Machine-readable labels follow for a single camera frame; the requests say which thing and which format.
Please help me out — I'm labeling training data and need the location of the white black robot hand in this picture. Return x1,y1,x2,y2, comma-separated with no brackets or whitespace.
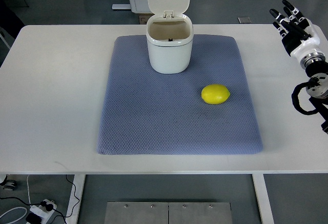
270,0,325,69

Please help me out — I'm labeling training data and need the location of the yellow lemon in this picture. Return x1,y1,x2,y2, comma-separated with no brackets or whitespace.
201,84,230,105

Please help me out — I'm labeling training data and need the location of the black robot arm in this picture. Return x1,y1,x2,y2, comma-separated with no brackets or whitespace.
291,60,327,133

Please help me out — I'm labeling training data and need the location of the white trash bin open lid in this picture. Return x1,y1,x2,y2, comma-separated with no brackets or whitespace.
146,0,194,74

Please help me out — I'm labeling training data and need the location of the grey floor socket plate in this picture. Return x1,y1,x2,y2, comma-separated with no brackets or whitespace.
237,16,252,24

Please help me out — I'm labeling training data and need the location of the cardboard box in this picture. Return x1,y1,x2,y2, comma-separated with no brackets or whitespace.
138,13,153,25

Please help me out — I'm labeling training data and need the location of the white table leg right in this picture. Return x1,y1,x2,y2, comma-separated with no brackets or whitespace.
252,173,274,224

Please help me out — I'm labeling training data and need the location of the white table leg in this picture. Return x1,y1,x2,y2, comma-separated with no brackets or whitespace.
252,173,274,224
66,174,86,224

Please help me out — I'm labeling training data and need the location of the blue textured mat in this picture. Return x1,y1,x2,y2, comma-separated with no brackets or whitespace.
97,34,263,155

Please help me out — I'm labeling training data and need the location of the metal floor plate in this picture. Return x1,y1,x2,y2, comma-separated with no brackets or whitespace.
104,202,233,223

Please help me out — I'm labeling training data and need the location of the white table leg left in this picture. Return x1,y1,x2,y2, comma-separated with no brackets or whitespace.
66,174,86,224

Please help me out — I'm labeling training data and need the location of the white power strip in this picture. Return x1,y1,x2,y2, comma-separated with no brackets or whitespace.
30,199,57,220

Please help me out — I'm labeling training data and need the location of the black power adapter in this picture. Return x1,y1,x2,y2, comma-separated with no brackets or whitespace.
25,213,42,224

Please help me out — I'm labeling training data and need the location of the caster wheel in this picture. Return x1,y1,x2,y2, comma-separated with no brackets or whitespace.
1,179,17,191

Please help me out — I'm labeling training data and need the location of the black power cable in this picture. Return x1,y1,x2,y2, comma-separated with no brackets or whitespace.
0,174,80,224

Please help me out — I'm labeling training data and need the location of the white cable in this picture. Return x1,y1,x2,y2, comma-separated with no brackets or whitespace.
0,174,33,224

